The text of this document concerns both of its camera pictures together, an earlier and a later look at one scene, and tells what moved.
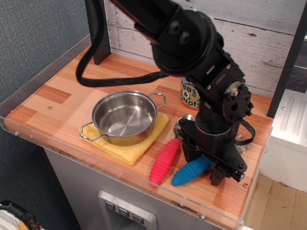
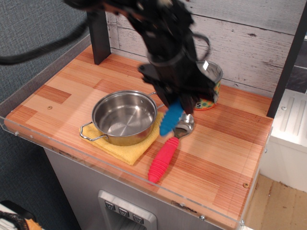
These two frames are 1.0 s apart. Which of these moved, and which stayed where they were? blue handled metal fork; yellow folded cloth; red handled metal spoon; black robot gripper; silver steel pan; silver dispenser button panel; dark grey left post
Moved: black robot gripper; blue handled metal fork
Stayed: silver steel pan; red handled metal spoon; dark grey left post; yellow folded cloth; silver dispenser button panel
